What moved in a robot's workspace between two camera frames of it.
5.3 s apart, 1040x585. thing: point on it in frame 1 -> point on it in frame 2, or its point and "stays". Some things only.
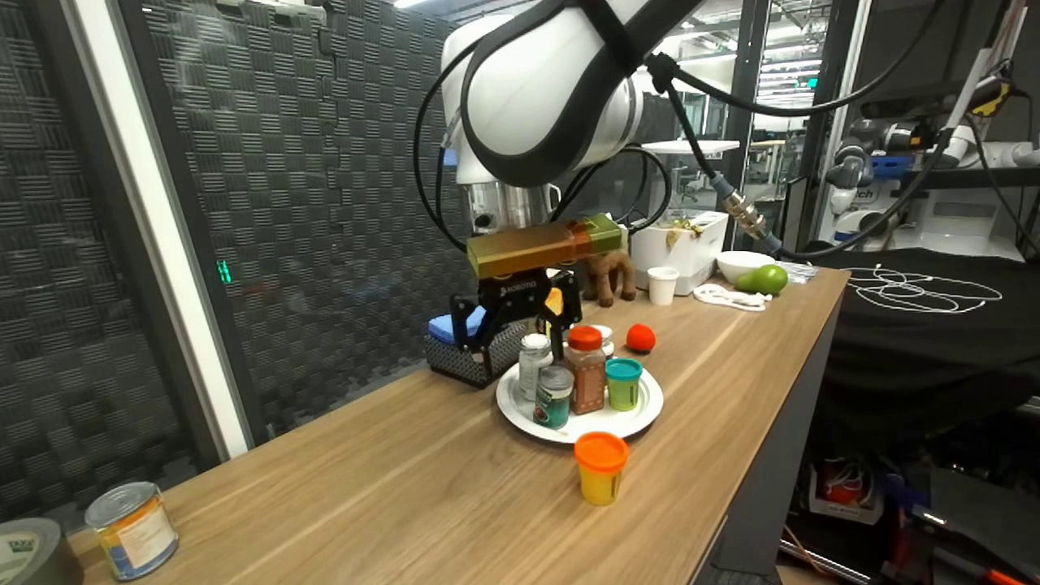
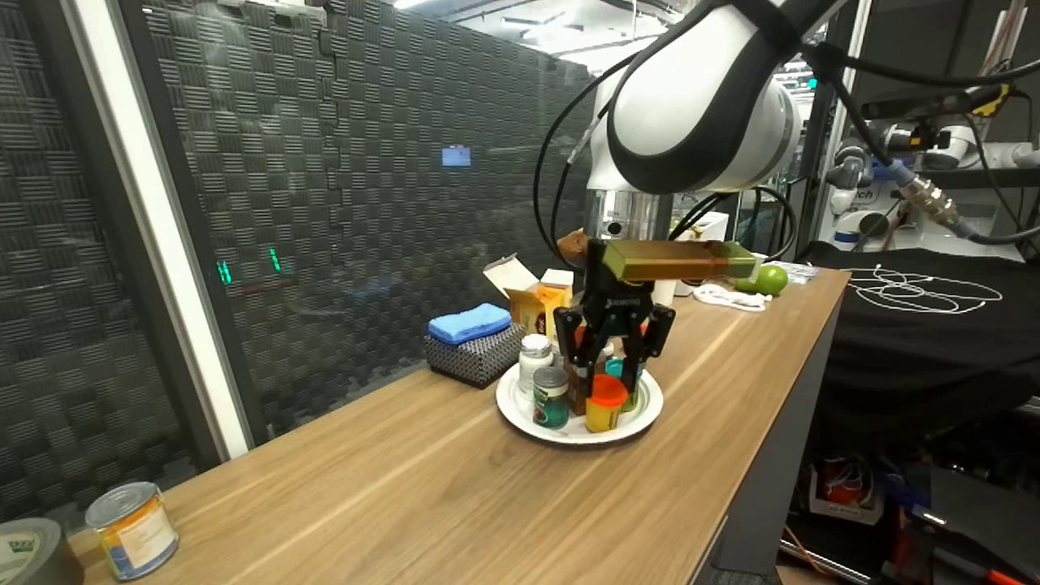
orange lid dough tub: x=598 y=459 -> x=601 y=410
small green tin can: x=555 y=398 stays
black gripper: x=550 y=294 -> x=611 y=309
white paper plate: x=521 y=417 stays
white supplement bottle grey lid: x=533 y=358 stays
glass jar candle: x=134 y=527 stays
